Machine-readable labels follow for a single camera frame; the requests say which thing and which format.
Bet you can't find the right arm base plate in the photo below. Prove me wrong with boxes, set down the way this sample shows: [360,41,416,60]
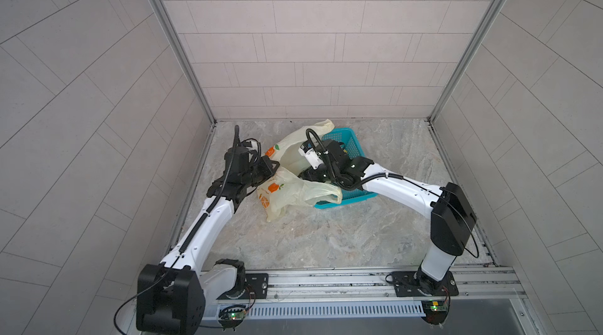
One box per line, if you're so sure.
[386,270,459,297]

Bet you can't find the teal plastic basket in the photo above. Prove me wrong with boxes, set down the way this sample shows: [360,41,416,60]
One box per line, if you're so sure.
[314,128,378,209]

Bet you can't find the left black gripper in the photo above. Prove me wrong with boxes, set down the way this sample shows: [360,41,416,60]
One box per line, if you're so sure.
[238,156,280,190]

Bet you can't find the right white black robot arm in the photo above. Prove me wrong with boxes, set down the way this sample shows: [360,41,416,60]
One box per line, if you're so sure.
[298,140,477,296]

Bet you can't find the circuit board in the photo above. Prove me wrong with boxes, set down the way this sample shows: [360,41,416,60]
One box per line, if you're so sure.
[218,305,248,330]
[421,300,449,326]

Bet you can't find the left black cable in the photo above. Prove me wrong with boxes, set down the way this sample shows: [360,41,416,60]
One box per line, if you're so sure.
[112,124,262,335]

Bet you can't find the right circuit board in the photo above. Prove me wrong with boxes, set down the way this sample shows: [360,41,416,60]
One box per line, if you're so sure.
[421,300,449,326]

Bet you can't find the left circuit board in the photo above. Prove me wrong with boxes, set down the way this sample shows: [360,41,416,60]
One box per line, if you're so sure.
[218,305,248,330]

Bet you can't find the aluminium mounting rail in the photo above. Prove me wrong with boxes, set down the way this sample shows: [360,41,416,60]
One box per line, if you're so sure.
[251,265,527,305]

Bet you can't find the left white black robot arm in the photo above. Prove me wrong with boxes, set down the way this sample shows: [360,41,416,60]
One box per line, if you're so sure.
[135,138,280,334]

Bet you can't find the cream plastic bag fruit print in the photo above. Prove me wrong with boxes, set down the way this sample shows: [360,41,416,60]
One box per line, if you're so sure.
[257,119,343,222]

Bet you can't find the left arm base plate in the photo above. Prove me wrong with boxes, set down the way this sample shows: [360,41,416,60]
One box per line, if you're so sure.
[236,273,269,300]

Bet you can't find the white vent grille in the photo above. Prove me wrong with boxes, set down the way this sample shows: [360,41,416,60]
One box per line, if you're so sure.
[244,301,426,320]

